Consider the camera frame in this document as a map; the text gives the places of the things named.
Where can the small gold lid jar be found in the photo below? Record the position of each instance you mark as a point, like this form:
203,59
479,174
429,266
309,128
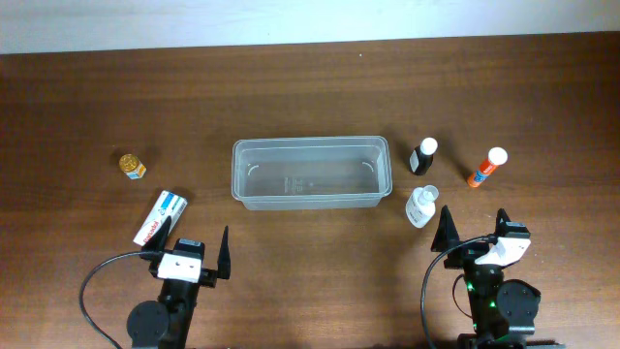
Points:
132,166

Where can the orange tube white cap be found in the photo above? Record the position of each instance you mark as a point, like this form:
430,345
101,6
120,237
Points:
496,157

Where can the clear white dropper bottle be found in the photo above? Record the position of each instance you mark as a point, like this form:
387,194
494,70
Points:
420,207

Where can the white medicine box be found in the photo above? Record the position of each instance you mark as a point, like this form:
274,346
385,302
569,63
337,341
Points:
168,205

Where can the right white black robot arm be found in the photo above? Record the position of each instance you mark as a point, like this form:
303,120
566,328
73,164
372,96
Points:
502,310

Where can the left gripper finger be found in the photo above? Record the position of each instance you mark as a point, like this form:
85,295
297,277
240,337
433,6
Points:
224,263
156,239

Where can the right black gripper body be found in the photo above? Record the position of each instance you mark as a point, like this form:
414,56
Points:
466,255

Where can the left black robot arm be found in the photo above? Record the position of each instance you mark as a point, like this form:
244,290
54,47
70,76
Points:
165,322

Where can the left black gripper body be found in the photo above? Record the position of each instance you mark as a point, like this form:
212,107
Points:
207,277

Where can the clear plastic container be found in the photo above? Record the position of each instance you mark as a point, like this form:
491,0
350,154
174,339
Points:
311,172

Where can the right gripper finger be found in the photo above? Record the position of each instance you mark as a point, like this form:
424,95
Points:
446,236
502,220

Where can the dark bottle white cap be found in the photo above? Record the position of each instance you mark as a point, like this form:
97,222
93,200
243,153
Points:
422,156

